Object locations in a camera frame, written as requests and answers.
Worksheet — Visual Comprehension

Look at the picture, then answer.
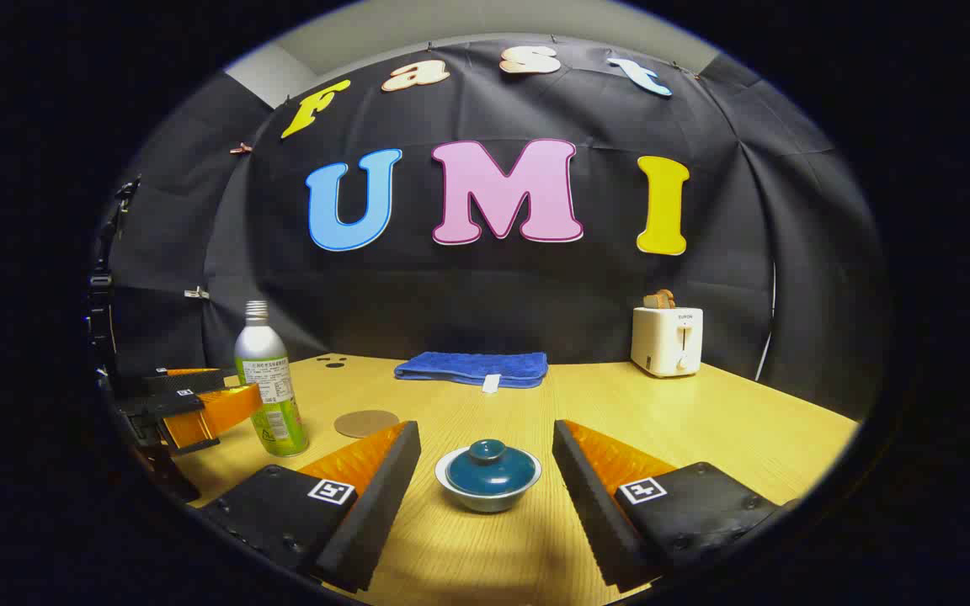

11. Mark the white cable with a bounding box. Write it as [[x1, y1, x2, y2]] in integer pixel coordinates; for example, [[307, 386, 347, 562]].
[[754, 261, 779, 381]]

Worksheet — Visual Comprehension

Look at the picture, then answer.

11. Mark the white toaster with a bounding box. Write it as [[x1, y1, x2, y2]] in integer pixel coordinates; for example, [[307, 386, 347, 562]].
[[630, 306, 704, 378]]

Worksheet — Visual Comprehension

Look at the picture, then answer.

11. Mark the folded blue towel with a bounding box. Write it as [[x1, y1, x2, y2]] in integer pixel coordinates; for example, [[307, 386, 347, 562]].
[[393, 351, 549, 395]]

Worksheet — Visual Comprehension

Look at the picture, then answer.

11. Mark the round brown coaster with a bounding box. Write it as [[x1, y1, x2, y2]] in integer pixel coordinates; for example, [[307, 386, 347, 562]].
[[333, 409, 400, 439]]

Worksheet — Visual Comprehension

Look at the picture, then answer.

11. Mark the white teacup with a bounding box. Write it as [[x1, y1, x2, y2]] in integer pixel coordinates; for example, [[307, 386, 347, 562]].
[[434, 446, 543, 514]]

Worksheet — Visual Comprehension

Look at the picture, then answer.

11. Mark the black backdrop cloth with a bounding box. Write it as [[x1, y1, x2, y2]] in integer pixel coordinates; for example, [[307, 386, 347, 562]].
[[106, 34, 886, 422]]

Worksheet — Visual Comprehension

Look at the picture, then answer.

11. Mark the silver green water bottle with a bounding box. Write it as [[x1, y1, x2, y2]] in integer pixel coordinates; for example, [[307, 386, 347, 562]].
[[234, 300, 310, 458]]

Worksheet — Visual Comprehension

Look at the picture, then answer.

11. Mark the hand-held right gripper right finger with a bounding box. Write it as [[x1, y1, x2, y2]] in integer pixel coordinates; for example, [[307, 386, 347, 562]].
[[552, 419, 797, 594]]

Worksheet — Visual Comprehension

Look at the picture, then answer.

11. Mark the teal teacup lid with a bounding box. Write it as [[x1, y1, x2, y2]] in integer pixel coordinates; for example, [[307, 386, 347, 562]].
[[446, 439, 536, 496]]

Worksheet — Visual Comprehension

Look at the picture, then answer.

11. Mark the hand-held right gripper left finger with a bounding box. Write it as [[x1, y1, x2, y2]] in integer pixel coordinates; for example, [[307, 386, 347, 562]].
[[199, 421, 423, 594]]

